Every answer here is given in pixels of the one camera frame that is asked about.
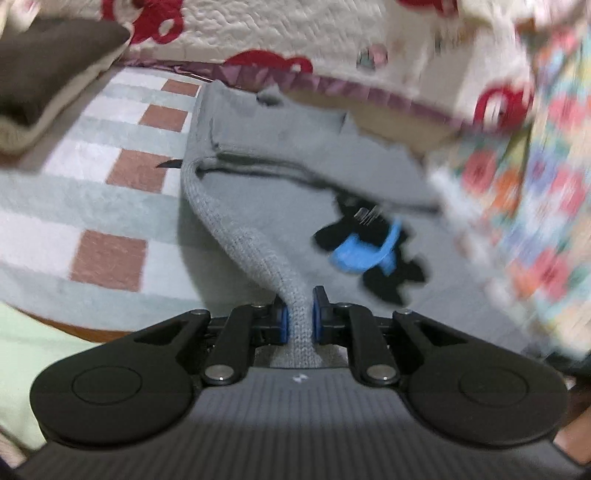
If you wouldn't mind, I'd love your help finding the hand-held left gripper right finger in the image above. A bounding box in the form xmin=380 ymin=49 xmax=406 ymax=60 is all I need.
xmin=311 ymin=286 xmax=467 ymax=387

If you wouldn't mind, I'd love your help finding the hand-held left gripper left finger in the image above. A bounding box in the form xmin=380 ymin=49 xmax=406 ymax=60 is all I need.
xmin=134 ymin=298 xmax=290 ymax=387

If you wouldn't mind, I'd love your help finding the grey knit sweater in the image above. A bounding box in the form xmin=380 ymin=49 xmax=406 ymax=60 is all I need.
xmin=178 ymin=80 xmax=532 ymax=370

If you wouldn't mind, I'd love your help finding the pastel checkered blanket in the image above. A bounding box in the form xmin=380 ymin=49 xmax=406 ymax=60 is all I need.
xmin=0 ymin=67 xmax=218 ymax=330

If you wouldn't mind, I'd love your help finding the colourful floral blanket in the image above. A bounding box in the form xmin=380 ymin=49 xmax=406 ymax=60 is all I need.
xmin=429 ymin=23 xmax=591 ymax=361

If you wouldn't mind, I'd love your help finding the light green blanket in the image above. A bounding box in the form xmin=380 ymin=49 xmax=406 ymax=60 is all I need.
xmin=0 ymin=302 xmax=102 ymax=450

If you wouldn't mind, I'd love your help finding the white bear print quilt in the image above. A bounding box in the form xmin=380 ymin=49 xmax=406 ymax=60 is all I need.
xmin=102 ymin=0 xmax=546 ymax=134

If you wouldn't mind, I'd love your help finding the beige folded cloth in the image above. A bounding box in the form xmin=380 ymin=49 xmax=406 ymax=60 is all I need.
xmin=0 ymin=44 xmax=134 ymax=155

